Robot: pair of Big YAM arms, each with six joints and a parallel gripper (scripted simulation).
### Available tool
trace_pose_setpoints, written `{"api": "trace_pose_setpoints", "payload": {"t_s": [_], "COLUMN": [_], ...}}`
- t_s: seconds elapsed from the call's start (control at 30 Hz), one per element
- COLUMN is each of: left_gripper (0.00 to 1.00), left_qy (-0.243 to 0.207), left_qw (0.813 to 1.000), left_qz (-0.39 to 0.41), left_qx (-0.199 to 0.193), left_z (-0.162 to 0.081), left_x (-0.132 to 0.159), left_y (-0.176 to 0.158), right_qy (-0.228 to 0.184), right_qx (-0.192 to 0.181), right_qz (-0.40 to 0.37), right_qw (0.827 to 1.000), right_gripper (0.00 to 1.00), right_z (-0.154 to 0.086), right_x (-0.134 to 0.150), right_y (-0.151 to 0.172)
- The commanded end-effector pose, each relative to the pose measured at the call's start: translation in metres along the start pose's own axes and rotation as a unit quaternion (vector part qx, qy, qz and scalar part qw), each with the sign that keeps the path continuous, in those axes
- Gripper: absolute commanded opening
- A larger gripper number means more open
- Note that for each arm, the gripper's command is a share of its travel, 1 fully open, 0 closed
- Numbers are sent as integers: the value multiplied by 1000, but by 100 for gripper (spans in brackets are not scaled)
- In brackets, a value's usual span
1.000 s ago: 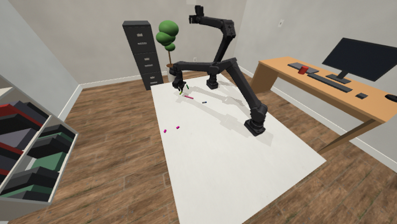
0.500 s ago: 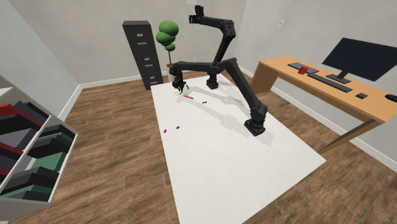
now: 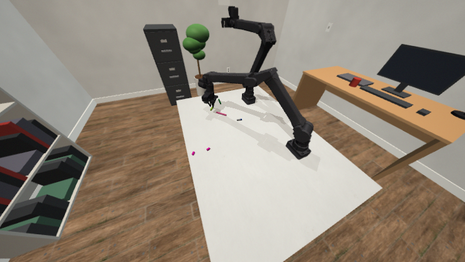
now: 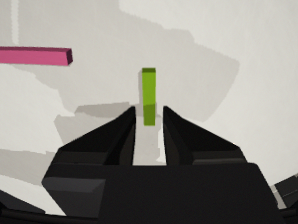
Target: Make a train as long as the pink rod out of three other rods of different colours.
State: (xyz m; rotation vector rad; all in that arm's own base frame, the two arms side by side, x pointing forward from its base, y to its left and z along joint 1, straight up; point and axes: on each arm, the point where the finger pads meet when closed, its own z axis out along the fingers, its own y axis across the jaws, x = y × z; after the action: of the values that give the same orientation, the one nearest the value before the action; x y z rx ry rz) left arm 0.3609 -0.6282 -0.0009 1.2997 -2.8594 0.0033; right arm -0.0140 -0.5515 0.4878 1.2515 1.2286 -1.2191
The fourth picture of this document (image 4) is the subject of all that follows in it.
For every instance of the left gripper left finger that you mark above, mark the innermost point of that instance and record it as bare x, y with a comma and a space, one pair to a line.
103, 144

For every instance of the pink rod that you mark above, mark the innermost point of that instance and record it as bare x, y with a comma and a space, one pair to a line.
36, 55

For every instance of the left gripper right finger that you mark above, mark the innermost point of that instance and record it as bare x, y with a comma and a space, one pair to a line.
195, 144

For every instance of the lime green rod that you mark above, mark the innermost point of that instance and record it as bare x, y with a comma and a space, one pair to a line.
149, 95

